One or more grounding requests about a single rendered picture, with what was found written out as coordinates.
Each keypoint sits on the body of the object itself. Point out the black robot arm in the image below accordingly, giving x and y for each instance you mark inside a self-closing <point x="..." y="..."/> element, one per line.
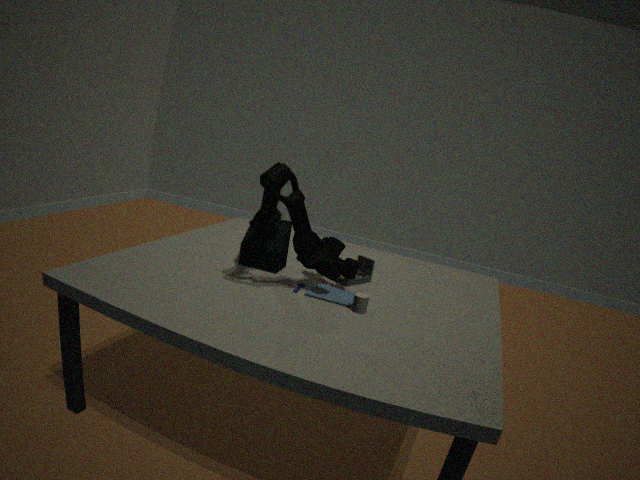
<point x="305" y="241"/>

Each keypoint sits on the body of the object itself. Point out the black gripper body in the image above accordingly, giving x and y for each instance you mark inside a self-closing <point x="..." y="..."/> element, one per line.
<point x="350" y="266"/>

